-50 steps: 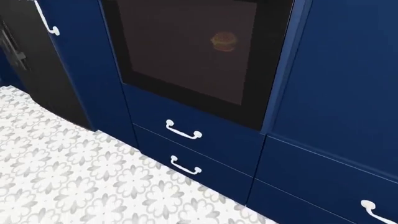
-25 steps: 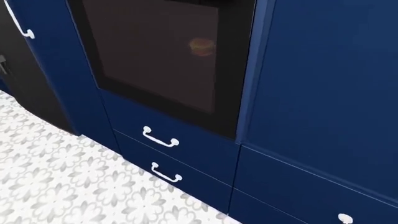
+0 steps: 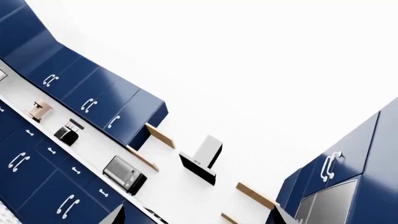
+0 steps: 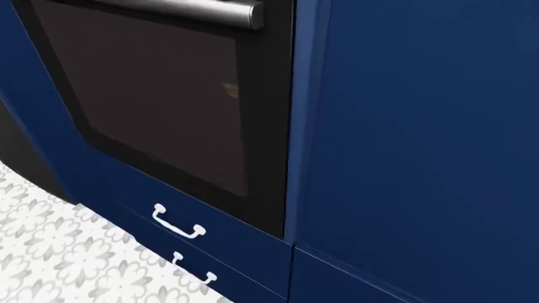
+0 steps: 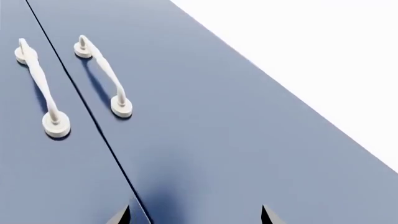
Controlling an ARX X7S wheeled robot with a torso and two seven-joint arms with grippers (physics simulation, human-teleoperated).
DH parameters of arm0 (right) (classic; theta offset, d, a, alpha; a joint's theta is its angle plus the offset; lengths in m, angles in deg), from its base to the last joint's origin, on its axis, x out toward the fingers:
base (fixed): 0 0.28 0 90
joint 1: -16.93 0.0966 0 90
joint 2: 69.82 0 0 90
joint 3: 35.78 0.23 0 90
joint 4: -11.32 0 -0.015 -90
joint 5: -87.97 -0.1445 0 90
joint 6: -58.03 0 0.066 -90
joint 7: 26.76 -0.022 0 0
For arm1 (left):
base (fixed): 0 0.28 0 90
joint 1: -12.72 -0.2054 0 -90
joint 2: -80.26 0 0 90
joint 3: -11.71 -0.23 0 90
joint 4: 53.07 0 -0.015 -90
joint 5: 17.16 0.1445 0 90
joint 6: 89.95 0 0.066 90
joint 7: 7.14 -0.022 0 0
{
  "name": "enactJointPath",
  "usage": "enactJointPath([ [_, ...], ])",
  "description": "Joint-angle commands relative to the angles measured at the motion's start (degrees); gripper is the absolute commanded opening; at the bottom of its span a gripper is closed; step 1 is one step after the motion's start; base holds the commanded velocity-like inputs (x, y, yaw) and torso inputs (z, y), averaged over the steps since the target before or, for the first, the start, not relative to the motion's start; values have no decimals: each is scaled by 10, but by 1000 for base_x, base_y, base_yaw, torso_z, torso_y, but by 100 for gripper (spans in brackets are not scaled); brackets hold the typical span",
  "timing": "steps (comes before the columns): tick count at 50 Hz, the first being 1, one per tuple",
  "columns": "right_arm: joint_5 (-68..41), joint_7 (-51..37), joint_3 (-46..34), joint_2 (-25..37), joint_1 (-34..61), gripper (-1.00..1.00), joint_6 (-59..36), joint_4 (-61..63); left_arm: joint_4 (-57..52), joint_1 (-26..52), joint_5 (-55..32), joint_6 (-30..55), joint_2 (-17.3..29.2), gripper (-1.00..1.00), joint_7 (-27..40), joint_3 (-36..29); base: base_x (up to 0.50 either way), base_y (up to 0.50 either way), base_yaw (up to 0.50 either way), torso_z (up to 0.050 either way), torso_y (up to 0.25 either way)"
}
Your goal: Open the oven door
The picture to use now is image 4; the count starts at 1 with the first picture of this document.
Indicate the black glass oven door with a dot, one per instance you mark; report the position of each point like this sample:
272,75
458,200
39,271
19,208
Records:
168,104

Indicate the tall blue cabinet panel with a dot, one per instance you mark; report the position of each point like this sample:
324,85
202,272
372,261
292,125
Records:
421,151

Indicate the blue oven cabinet frame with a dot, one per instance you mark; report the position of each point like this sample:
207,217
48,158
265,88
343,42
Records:
46,110

